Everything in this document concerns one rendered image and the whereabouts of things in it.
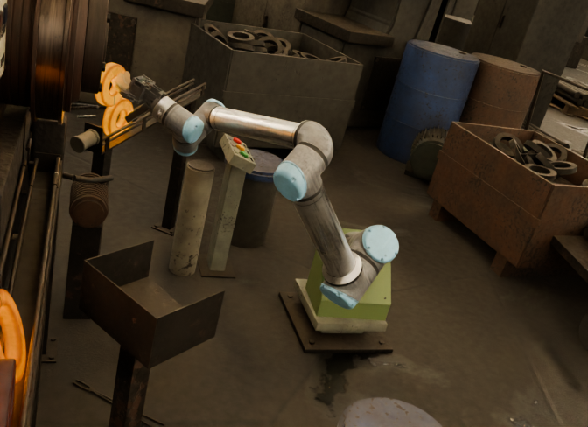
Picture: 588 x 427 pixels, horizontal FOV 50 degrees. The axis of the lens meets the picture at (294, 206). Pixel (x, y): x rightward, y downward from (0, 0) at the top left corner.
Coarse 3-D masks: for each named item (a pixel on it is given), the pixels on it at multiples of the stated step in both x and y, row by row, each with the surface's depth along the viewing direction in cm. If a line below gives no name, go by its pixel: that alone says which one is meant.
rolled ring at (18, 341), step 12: (0, 300) 119; (12, 300) 126; (0, 312) 124; (12, 312) 125; (0, 324) 126; (12, 324) 126; (12, 336) 126; (0, 348) 114; (12, 348) 125; (24, 348) 128; (24, 360) 126
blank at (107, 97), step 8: (112, 64) 220; (104, 72) 217; (112, 72) 219; (120, 72) 224; (104, 80) 216; (104, 88) 218; (112, 88) 227; (96, 96) 219; (104, 96) 220; (112, 96) 224; (120, 96) 229; (104, 104) 222; (112, 104) 226
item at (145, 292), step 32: (96, 256) 147; (128, 256) 156; (96, 288) 144; (128, 288) 158; (160, 288) 162; (96, 320) 147; (128, 320) 139; (160, 320) 133; (192, 320) 142; (128, 352) 154; (160, 352) 138; (128, 384) 157; (128, 416) 162
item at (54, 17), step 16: (48, 0) 144; (64, 0) 145; (48, 16) 144; (64, 16) 145; (48, 32) 144; (64, 32) 145; (48, 48) 146; (64, 48) 146; (48, 64) 147; (64, 64) 147; (48, 80) 150; (64, 80) 149; (48, 96) 153; (48, 112) 159
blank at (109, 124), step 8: (120, 104) 231; (128, 104) 236; (104, 112) 229; (112, 112) 228; (120, 112) 233; (128, 112) 238; (104, 120) 229; (112, 120) 229; (120, 120) 239; (104, 128) 230; (112, 128) 231; (128, 128) 242; (112, 136) 234; (120, 136) 239
